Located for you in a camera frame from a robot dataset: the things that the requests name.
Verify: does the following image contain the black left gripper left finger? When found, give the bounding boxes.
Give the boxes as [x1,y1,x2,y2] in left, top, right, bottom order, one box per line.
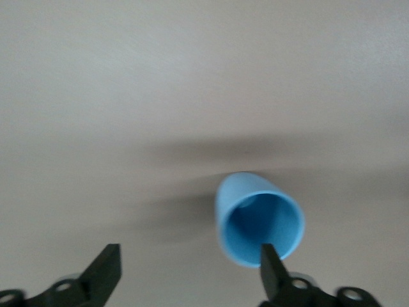
[0,243,123,307]

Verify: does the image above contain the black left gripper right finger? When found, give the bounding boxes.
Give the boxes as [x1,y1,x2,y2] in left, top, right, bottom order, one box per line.
[258,243,382,307]

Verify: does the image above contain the blue cup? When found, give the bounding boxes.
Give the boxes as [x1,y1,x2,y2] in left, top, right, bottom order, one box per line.
[214,171,306,269]

